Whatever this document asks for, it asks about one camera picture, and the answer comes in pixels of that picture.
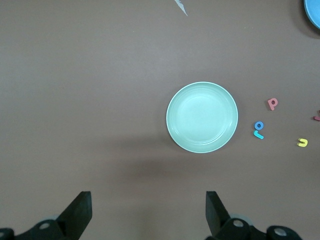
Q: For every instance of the green plate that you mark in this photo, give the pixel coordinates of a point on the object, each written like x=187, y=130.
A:
x=202, y=117

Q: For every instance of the blue plate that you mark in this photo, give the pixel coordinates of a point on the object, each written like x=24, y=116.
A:
x=313, y=12

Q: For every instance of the yellow letter u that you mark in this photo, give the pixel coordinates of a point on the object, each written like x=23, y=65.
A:
x=303, y=143

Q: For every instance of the salmon red letter p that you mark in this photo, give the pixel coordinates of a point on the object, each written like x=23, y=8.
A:
x=272, y=104

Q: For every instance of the teal letter r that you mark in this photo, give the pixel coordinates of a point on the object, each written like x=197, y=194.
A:
x=259, y=135

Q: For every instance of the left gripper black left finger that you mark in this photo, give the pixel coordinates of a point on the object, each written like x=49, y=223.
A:
x=75, y=215

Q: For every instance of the white paper scrap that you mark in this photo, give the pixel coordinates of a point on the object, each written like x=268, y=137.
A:
x=183, y=8

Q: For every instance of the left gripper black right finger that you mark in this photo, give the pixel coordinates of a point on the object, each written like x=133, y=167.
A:
x=217, y=217

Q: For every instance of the blue letter o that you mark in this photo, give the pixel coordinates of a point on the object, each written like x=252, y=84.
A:
x=256, y=125

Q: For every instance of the brown paper table cover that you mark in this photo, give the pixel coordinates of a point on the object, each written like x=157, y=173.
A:
x=75, y=100

